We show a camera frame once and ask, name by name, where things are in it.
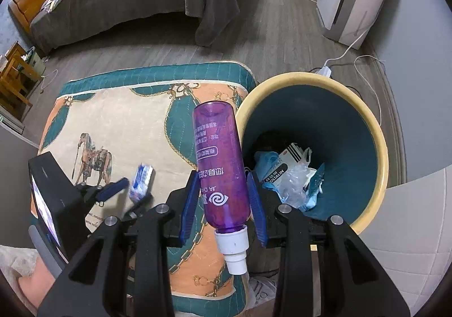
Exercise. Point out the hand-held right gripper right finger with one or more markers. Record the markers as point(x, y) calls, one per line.
point(256, 207)

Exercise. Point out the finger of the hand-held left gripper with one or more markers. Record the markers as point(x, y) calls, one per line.
point(141, 203)
point(113, 188)

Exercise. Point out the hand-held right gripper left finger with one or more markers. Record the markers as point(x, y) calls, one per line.
point(189, 204)

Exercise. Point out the small blue white packet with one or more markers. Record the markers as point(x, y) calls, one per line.
point(141, 181)

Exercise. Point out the purple plastic bottle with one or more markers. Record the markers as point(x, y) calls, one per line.
point(219, 168)

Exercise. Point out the teal bin with yellow rim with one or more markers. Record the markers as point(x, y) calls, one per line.
point(335, 119)

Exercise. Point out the person's left forearm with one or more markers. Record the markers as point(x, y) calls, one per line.
point(35, 285)

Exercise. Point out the clear plastic bag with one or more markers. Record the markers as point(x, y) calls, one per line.
point(295, 183)

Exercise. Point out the crumpled blue plastic wrapper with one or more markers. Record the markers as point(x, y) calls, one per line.
point(266, 161)

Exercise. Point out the printed quilted mat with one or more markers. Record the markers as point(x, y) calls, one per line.
point(123, 119)

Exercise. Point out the white fluffy rug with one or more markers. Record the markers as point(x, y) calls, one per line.
point(14, 260)

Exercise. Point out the wooden nightstand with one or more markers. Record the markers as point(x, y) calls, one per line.
point(14, 80)

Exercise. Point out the cream bucket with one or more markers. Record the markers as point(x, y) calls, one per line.
point(35, 61)

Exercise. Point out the white power strip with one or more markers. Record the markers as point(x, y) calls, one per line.
point(323, 71)

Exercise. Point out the white panelled door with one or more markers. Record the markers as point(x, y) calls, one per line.
point(416, 232)

